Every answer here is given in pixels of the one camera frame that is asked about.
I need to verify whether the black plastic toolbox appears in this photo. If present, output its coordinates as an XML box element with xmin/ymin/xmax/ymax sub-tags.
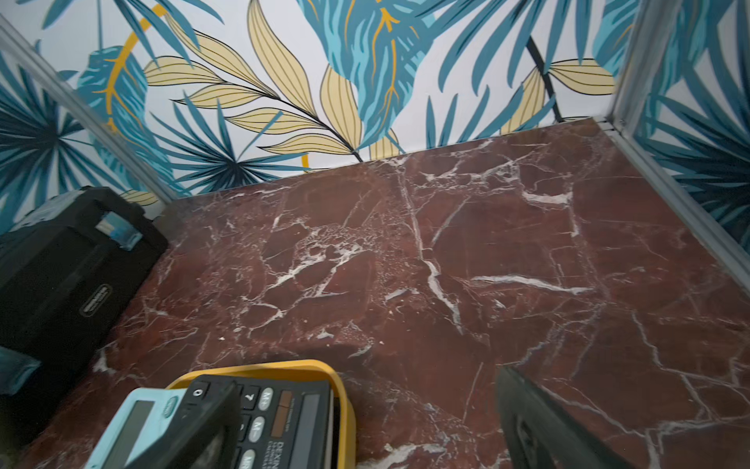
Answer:
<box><xmin>1</xmin><ymin>187</ymin><xmax>167</xmax><ymax>445</ymax></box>

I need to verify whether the black upside-down calculator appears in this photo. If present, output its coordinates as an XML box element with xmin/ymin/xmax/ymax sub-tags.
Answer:
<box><xmin>169</xmin><ymin>373</ymin><xmax>339</xmax><ymax>468</ymax></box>

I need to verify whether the right aluminium corner post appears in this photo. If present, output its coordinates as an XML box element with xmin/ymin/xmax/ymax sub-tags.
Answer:
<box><xmin>607</xmin><ymin>0</ymin><xmax>682</xmax><ymax>137</ymax></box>

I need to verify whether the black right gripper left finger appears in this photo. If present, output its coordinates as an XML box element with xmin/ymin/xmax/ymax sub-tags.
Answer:
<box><xmin>128</xmin><ymin>382</ymin><xmax>241</xmax><ymax>468</ymax></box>

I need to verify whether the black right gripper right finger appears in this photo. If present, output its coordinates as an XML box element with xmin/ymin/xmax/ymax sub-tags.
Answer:
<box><xmin>495</xmin><ymin>367</ymin><xmax>632</xmax><ymax>468</ymax></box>

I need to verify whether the yellow plastic tray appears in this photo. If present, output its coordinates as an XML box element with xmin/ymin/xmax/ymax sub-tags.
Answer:
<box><xmin>166</xmin><ymin>360</ymin><xmax>357</xmax><ymax>469</ymax></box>

